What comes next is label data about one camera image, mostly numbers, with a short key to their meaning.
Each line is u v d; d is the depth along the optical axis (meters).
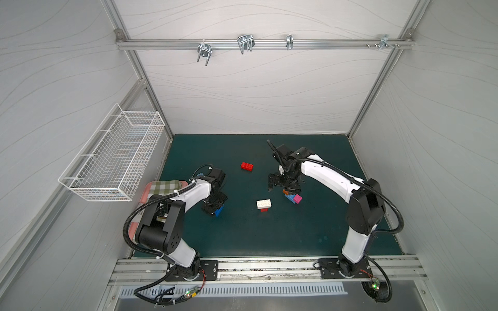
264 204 0.86
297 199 0.90
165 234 0.44
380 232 0.82
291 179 0.72
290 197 0.92
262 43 0.80
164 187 0.96
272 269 0.75
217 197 0.77
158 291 0.70
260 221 0.87
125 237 0.42
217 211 0.81
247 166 1.04
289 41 0.78
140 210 0.43
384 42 0.76
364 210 0.47
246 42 0.77
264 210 0.88
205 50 0.79
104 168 0.66
